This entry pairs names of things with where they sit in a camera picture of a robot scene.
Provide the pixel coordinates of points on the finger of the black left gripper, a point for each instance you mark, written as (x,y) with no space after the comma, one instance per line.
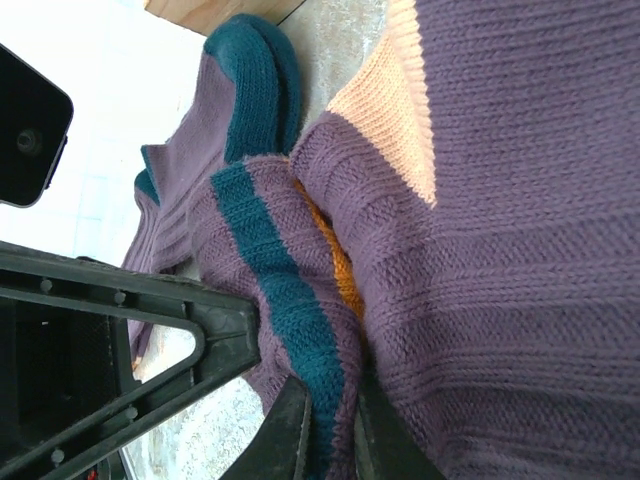
(225,325)

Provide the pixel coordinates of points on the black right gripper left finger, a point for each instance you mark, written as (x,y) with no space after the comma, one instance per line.
(287,430)

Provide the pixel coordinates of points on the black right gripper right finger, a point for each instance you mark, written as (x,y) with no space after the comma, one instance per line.
(380,440)

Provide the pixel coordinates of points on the purple sock with peach heel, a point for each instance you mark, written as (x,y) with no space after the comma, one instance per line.
(500,250)

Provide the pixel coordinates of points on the wooden compartment tray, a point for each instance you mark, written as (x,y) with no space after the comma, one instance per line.
(215,12)

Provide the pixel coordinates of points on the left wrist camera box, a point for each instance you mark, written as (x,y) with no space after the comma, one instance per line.
(25,125)

